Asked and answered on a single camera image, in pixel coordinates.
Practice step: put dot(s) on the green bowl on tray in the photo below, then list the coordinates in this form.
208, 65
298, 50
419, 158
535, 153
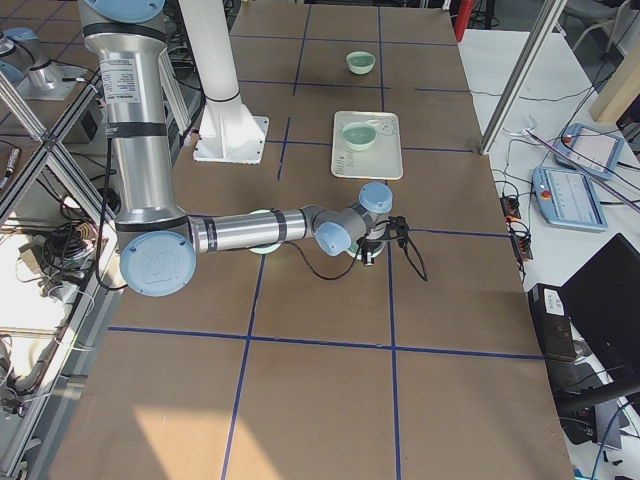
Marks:
359, 136

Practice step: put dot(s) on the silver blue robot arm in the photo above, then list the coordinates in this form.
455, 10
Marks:
158, 240

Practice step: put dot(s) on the blue teach pendant far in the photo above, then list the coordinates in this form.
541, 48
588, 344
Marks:
593, 149

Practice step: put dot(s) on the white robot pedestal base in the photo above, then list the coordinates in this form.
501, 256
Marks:
228, 131

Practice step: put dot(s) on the aluminium frame post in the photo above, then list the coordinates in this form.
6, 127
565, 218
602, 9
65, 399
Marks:
542, 28

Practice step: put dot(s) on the black laptop computer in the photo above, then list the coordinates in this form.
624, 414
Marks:
601, 302

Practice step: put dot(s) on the blue teach pendant near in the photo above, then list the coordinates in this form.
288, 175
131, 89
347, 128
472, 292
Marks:
567, 199

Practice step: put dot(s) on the blue teach pendant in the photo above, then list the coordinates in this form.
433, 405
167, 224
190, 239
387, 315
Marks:
567, 199
593, 149

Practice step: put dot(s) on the pale green serving tray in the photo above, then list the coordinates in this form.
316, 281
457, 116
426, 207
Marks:
383, 160

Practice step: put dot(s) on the green bowl with ice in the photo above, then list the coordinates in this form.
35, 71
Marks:
263, 249

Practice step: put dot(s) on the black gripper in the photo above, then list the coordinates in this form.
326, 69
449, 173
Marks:
370, 248

